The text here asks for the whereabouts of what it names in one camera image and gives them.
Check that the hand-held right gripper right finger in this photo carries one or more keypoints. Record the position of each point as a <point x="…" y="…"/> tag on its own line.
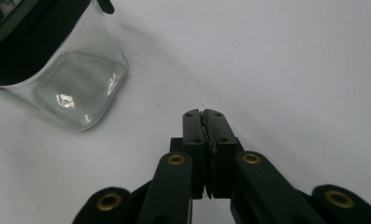
<point x="220" y="130"/>

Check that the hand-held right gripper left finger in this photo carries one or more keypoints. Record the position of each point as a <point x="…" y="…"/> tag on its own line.
<point x="194" y="130"/>

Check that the clear square glass jar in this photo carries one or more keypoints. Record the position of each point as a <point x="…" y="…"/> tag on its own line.
<point x="80" y="84"/>

